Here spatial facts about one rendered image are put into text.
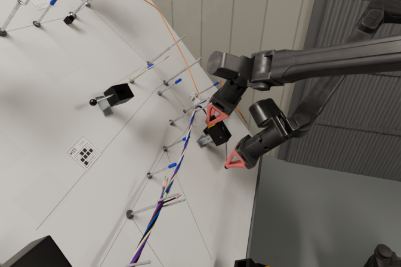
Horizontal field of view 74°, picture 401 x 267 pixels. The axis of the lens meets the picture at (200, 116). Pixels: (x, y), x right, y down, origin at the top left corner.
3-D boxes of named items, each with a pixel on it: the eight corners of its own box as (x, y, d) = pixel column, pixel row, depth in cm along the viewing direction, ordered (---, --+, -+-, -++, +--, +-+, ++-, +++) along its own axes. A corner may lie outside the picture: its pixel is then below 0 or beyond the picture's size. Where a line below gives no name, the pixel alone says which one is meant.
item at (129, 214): (135, 213, 52) (187, 195, 45) (130, 221, 51) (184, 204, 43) (128, 207, 52) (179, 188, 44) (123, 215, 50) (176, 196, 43)
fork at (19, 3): (9, 35, 48) (45, -17, 40) (1, 38, 46) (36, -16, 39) (0, 26, 47) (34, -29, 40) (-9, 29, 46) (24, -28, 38)
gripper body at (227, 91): (208, 101, 68) (222, 78, 65) (220, 89, 77) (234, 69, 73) (228, 115, 68) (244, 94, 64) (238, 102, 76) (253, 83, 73)
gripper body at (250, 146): (234, 151, 71) (255, 138, 67) (243, 136, 80) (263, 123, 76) (249, 170, 71) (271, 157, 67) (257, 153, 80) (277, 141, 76)
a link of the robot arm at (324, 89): (389, 14, 74) (371, 39, 84) (369, 5, 76) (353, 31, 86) (308, 132, 64) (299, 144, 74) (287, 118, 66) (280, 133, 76)
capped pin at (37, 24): (40, 28, 53) (61, 1, 49) (33, 26, 52) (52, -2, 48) (40, 22, 54) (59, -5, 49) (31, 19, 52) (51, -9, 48)
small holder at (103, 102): (71, 103, 51) (91, 86, 48) (106, 95, 59) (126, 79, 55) (82, 124, 52) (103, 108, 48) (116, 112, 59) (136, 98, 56)
